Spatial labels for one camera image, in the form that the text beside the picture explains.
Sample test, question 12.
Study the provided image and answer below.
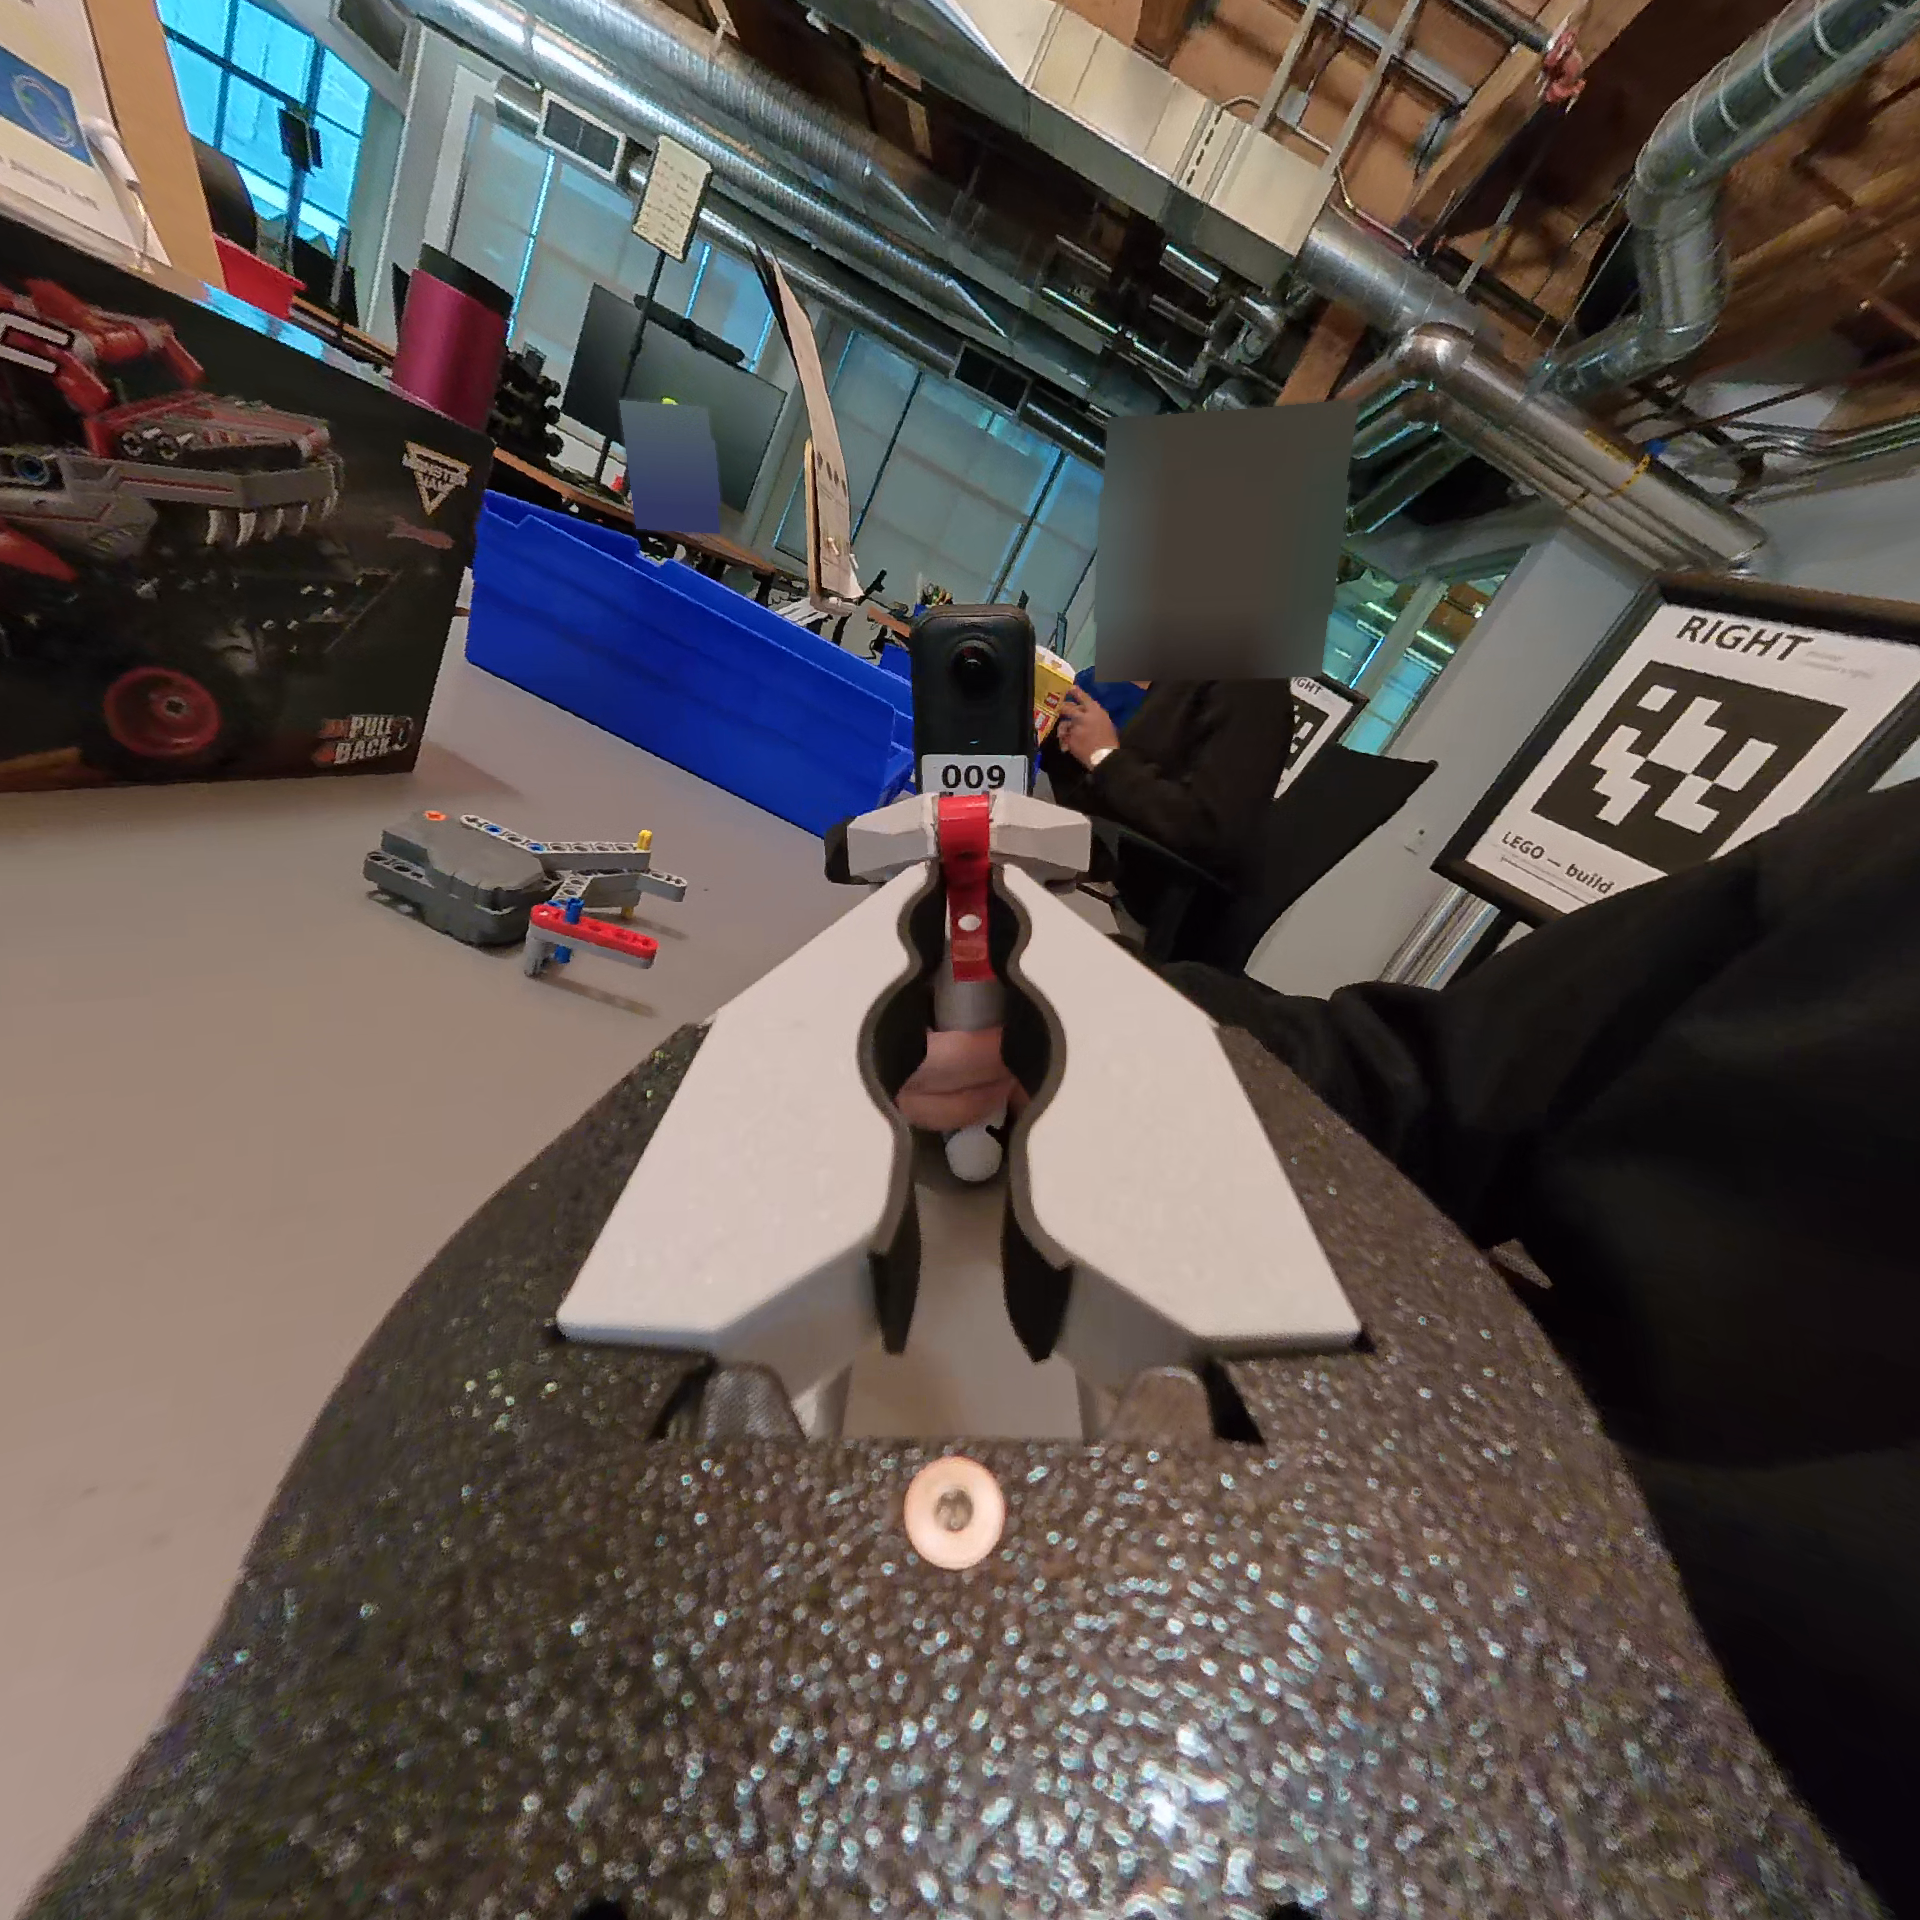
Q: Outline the red angled lego beam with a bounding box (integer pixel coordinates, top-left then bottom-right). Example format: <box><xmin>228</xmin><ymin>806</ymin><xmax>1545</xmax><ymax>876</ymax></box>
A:
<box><xmin>934</xmin><ymin>794</ymin><xmax>997</xmax><ymax>985</ymax></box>

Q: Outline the computer monitor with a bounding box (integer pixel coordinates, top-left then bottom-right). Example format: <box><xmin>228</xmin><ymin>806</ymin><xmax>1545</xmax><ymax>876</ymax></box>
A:
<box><xmin>562</xmin><ymin>285</ymin><xmax>793</xmax><ymax>454</ymax></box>

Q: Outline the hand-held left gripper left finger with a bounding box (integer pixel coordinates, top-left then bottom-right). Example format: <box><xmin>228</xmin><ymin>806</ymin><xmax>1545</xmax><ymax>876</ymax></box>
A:
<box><xmin>556</xmin><ymin>866</ymin><xmax>947</xmax><ymax>1359</ymax></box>

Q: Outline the large framed marker sign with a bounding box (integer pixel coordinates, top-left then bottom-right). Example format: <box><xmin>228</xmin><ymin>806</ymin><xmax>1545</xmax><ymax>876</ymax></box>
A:
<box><xmin>1432</xmin><ymin>575</ymin><xmax>1920</xmax><ymax>928</ymax></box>

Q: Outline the maroon water bottle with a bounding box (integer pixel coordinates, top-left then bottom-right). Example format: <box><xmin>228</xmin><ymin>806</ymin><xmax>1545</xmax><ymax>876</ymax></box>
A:
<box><xmin>393</xmin><ymin>246</ymin><xmax>515</xmax><ymax>431</ymax></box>

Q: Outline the grey lego assembly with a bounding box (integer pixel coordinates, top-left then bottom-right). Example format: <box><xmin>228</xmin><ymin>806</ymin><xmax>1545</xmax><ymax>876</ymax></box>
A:
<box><xmin>364</xmin><ymin>806</ymin><xmax>693</xmax><ymax>981</ymax></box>

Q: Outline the black lego set box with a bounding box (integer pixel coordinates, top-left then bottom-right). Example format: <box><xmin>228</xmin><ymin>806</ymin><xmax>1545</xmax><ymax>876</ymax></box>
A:
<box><xmin>0</xmin><ymin>223</ymin><xmax>500</xmax><ymax>793</ymax></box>

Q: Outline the person's right hand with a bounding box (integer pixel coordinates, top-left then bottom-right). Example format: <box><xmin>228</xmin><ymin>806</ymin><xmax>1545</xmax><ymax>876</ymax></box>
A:
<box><xmin>897</xmin><ymin>1025</ymin><xmax>1038</xmax><ymax>1136</ymax></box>

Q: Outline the silver elbow air duct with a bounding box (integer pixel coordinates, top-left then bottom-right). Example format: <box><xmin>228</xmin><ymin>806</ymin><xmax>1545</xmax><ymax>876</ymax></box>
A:
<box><xmin>1545</xmin><ymin>0</ymin><xmax>1920</xmax><ymax>402</ymax></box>

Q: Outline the person's right forearm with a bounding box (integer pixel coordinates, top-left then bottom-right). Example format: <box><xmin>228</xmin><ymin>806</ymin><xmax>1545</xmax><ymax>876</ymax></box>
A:
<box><xmin>1155</xmin><ymin>778</ymin><xmax>1920</xmax><ymax>1254</ymax></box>

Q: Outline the person's black sweater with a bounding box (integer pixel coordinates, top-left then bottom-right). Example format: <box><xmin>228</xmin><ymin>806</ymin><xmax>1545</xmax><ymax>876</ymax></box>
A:
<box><xmin>1500</xmin><ymin>1200</ymin><xmax>1920</xmax><ymax>1912</ymax></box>

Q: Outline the blue plastic bin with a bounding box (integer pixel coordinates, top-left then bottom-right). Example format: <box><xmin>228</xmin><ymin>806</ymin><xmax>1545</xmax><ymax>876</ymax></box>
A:
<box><xmin>465</xmin><ymin>490</ymin><xmax>921</xmax><ymax>834</ymax></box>

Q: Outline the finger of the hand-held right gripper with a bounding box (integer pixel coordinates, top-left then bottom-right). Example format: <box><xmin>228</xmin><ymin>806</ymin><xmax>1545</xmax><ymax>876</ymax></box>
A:
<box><xmin>982</xmin><ymin>790</ymin><xmax>1098</xmax><ymax>889</ymax></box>
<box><xmin>822</xmin><ymin>794</ymin><xmax>950</xmax><ymax>889</ymax></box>

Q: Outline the silver air duct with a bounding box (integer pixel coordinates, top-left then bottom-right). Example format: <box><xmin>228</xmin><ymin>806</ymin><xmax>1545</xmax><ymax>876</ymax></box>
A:
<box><xmin>421</xmin><ymin>0</ymin><xmax>1052</xmax><ymax>213</ymax></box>
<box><xmin>661</xmin><ymin>151</ymin><xmax>1277</xmax><ymax>414</ymax></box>

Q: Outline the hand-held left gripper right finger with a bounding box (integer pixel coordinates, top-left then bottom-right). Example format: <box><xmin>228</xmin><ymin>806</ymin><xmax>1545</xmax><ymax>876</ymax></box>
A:
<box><xmin>990</xmin><ymin>866</ymin><xmax>1364</xmax><ymax>1440</ymax></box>

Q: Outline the small framed marker sign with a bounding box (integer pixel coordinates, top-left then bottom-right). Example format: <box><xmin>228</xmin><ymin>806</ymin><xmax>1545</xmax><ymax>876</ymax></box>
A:
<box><xmin>1283</xmin><ymin>673</ymin><xmax>1371</xmax><ymax>799</ymax></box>

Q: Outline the instruction poster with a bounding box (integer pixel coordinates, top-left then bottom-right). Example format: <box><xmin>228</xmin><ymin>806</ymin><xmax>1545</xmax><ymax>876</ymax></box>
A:
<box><xmin>0</xmin><ymin>0</ymin><xmax>170</xmax><ymax>273</ymax></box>

